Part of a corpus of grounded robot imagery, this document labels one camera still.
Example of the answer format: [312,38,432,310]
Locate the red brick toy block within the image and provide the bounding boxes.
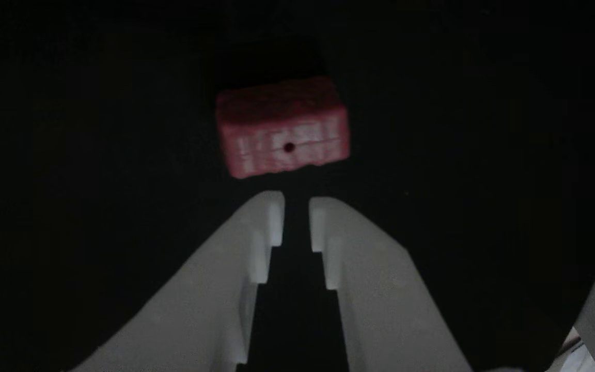
[215,76,351,179]

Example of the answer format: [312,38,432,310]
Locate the black desk mat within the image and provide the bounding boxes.
[0,0,595,372]

